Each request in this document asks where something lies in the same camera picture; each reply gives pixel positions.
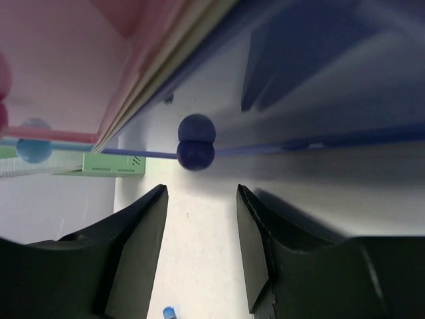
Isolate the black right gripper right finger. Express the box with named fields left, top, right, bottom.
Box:
left=236, top=185, right=424, bottom=318

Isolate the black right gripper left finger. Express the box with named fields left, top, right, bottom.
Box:
left=1, top=185, right=168, bottom=318

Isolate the light blue small drawer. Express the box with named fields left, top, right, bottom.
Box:
left=1, top=118, right=98, bottom=163

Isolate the blue wide bottom drawer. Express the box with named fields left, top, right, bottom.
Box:
left=112, top=1, right=424, bottom=170

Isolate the pink small drawer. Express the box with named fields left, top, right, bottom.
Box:
left=1, top=1, right=191, bottom=144

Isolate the white mini drawer cabinet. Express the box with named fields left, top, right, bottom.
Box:
left=92, top=1, right=236, bottom=153

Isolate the dark blue capped pen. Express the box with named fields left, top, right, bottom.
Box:
left=163, top=306, right=177, bottom=319

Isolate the green plastic file rack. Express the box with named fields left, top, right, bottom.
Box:
left=1, top=146, right=145, bottom=178

